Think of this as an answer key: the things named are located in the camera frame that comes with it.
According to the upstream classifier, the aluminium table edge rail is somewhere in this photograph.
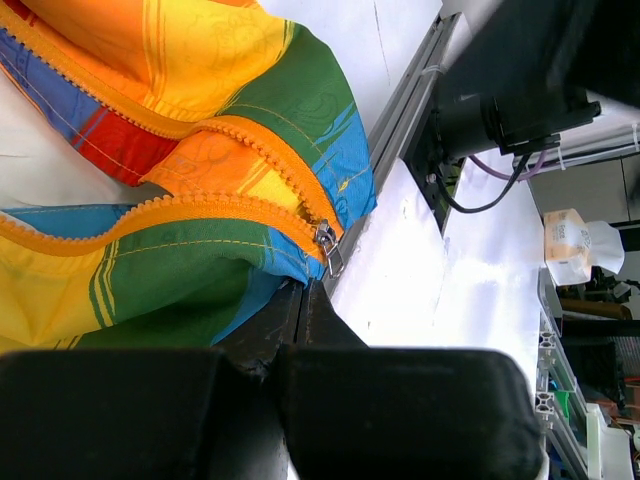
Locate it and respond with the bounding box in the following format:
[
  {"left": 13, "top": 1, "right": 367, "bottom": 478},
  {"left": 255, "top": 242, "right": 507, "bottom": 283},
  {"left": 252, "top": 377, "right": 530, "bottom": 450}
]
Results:
[{"left": 319, "top": 12, "right": 461, "bottom": 296}]

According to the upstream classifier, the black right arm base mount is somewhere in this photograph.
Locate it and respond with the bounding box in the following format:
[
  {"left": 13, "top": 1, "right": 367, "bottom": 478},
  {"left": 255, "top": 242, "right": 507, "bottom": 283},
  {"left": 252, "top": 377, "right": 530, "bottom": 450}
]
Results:
[{"left": 401, "top": 117, "right": 462, "bottom": 232}]

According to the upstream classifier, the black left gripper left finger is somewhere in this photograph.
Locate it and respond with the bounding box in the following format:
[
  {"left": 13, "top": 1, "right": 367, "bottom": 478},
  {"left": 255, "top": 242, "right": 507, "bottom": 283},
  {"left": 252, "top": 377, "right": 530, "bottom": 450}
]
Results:
[{"left": 1, "top": 283, "right": 303, "bottom": 479}]

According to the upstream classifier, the rainbow striped hooded jacket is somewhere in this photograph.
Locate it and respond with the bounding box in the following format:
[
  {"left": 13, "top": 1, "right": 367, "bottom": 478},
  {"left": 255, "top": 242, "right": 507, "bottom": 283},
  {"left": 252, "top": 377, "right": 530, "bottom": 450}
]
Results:
[{"left": 1, "top": 1, "right": 376, "bottom": 352}]

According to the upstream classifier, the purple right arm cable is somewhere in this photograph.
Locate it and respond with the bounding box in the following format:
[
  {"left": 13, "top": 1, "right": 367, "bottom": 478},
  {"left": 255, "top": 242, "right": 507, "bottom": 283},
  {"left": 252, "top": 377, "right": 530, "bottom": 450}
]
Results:
[{"left": 467, "top": 147, "right": 549, "bottom": 182}]

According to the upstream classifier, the silver zipper pull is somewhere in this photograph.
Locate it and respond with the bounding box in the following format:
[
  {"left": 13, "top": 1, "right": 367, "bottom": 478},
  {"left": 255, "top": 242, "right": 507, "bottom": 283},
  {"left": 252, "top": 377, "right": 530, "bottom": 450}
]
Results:
[{"left": 314, "top": 219, "right": 345, "bottom": 279}]

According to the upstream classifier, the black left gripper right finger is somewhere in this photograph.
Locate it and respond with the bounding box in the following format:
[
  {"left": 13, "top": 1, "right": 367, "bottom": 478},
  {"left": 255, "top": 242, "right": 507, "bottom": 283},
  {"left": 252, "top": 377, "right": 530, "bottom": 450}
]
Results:
[{"left": 279, "top": 281, "right": 545, "bottom": 479}]

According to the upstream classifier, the tissue box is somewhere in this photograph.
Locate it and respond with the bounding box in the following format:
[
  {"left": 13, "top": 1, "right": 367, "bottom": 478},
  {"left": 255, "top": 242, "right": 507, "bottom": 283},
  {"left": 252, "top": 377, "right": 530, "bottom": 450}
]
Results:
[{"left": 543, "top": 209, "right": 625, "bottom": 286}]

